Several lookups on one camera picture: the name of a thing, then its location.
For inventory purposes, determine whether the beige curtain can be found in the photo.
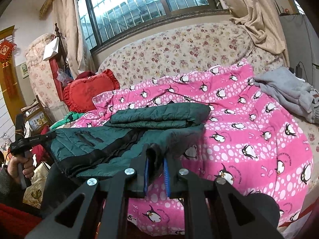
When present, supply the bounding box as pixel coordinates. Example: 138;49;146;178
52;0;96;77
224;0;289;67

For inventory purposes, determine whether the white paper bag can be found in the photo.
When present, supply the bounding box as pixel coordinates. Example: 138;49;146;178
43;37;59;61

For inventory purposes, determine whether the pink penguin quilt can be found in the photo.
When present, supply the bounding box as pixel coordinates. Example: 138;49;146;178
75;61;313;223

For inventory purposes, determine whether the window with dark frame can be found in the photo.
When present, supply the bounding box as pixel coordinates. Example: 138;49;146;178
78;0;228;53

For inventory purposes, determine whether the red chinese knot ornament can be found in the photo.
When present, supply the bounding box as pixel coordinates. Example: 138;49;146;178
0;39;17;99

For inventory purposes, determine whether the red heart ruffled pillow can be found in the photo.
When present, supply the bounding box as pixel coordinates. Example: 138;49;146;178
63;69;120;113

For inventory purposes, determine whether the floral bed sheet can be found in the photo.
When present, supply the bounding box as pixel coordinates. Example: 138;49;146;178
97;22;319;180

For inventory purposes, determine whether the bright green garment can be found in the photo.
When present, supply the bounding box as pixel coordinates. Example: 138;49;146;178
50;112;84;131

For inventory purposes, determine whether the beige curtain left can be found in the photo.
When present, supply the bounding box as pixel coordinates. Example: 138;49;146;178
52;0;96;77

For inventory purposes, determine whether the dark maroon pillow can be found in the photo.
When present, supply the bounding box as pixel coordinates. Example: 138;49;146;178
75;71;96;80

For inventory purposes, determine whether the grey folded garment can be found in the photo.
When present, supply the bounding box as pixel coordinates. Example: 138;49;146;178
254;67;318;124

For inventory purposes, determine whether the person left hand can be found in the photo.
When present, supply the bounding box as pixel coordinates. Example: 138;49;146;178
7;153;35;184

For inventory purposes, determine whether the beige curtain right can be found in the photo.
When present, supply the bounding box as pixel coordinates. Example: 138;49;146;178
224;0;289;67

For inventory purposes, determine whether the dark green puffer jacket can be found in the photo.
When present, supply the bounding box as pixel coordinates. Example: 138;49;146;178
43;103;210;179

